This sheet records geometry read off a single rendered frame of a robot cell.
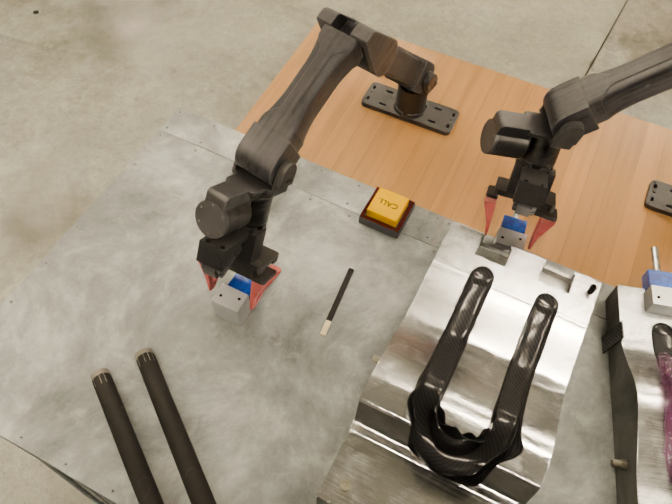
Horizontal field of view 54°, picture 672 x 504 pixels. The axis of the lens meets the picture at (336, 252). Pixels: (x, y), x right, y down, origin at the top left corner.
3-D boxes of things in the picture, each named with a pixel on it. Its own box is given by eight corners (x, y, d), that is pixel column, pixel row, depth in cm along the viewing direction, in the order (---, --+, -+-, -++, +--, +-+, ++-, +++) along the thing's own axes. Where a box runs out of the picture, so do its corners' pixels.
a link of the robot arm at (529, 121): (485, 169, 106) (519, 117, 96) (476, 130, 110) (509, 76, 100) (549, 178, 108) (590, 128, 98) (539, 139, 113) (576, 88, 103)
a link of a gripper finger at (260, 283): (254, 323, 105) (265, 275, 100) (215, 305, 106) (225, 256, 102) (273, 304, 110) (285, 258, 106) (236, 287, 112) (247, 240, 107)
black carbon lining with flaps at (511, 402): (470, 268, 110) (483, 236, 102) (564, 308, 106) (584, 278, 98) (384, 454, 93) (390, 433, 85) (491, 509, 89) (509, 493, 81)
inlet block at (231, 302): (254, 256, 118) (252, 240, 113) (278, 268, 117) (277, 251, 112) (215, 314, 111) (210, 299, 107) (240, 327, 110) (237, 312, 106)
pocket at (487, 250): (479, 245, 114) (484, 233, 111) (508, 258, 113) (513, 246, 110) (470, 265, 112) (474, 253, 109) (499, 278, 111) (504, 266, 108)
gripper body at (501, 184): (551, 216, 109) (568, 175, 106) (491, 197, 111) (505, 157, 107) (552, 202, 115) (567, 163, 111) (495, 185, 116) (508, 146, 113)
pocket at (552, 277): (539, 270, 112) (545, 259, 109) (569, 283, 111) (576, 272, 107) (530, 291, 110) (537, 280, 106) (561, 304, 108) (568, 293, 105)
